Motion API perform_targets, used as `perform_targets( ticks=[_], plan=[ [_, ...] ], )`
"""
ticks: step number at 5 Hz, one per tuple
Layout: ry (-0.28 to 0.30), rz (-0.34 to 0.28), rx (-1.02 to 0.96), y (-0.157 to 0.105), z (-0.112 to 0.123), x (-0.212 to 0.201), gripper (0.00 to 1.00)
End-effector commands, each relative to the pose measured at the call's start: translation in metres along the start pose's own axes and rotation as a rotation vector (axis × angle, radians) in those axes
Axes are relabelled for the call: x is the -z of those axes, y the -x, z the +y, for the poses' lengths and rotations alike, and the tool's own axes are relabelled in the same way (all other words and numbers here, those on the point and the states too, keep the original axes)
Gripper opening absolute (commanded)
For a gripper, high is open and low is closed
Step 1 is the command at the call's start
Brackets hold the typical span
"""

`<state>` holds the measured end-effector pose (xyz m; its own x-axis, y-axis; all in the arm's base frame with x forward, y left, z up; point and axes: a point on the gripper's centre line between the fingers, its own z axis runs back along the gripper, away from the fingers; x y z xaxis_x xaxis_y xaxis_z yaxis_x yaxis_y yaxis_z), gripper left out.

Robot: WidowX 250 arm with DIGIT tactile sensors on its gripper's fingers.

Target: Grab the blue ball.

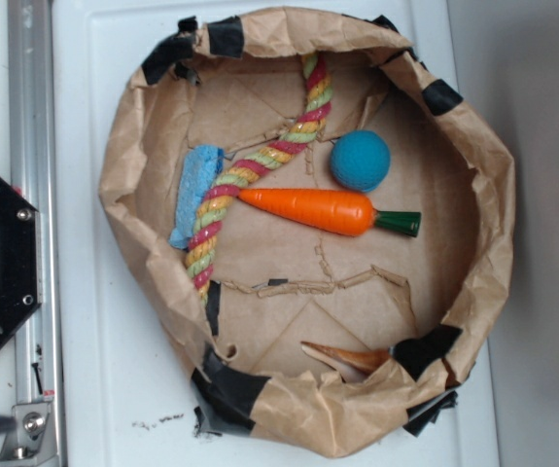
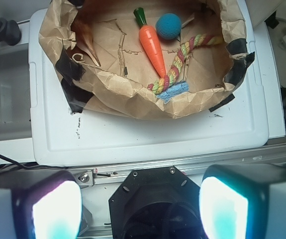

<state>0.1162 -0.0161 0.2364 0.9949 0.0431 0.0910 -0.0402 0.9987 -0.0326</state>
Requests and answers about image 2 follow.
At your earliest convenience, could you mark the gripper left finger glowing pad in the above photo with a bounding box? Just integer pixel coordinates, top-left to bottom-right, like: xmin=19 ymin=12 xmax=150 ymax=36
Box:
xmin=0 ymin=170 xmax=82 ymax=239

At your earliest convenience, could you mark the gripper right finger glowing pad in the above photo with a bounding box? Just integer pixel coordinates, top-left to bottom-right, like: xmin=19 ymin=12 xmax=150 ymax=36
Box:
xmin=199 ymin=163 xmax=286 ymax=239

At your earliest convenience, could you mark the blue knitted ball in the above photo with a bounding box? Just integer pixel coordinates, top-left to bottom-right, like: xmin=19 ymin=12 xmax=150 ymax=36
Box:
xmin=156 ymin=13 xmax=182 ymax=40

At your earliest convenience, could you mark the white plastic bin lid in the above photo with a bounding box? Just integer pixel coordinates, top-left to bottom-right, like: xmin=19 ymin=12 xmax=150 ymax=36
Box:
xmin=29 ymin=9 xmax=269 ymax=166

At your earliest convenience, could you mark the brown paper bag tray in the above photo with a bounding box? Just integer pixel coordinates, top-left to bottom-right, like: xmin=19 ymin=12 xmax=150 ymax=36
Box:
xmin=39 ymin=0 xmax=255 ymax=120

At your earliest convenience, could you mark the brown feather toy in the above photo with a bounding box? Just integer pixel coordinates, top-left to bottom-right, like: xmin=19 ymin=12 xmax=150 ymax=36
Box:
xmin=71 ymin=19 xmax=101 ymax=67

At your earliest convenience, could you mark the orange plastic carrot toy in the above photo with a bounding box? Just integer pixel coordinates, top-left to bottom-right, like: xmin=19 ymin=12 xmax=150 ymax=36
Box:
xmin=133 ymin=7 xmax=166 ymax=77

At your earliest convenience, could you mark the black cable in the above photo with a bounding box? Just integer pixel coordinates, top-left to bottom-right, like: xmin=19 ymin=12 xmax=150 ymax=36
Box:
xmin=0 ymin=150 xmax=59 ymax=170

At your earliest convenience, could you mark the aluminium rail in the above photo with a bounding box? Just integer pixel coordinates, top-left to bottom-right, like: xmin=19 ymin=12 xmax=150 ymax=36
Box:
xmin=68 ymin=143 xmax=286 ymax=188

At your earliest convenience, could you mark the black octagonal mount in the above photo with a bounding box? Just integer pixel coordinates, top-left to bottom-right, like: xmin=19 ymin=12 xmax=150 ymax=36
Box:
xmin=108 ymin=166 xmax=207 ymax=239

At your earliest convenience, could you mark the multicolour braided rope toy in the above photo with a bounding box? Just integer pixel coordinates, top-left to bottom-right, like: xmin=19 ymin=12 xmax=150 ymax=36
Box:
xmin=147 ymin=34 xmax=224 ymax=95

